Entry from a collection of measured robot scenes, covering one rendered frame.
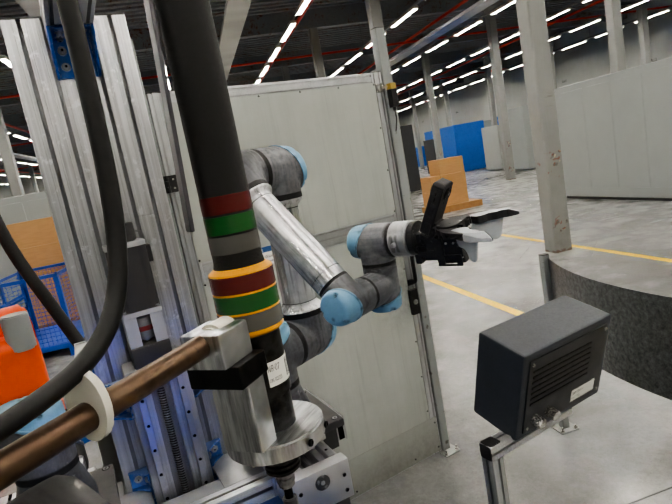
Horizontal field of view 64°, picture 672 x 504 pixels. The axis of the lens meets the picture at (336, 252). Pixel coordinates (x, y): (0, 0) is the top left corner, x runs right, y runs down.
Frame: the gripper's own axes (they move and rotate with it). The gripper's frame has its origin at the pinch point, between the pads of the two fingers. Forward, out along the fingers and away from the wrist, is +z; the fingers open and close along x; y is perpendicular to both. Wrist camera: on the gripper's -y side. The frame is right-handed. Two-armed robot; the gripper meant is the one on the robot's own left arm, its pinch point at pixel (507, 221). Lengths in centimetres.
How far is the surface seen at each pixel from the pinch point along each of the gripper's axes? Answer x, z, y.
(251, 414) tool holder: 74, 11, -12
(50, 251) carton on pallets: -237, -743, 68
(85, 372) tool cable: 83, 12, -21
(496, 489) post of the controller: 18, -4, 47
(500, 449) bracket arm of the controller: 13.7, -3.8, 40.7
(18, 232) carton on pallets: -217, -766, 31
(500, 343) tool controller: 8.8, -1.9, 20.6
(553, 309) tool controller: -8.7, 2.8, 22.2
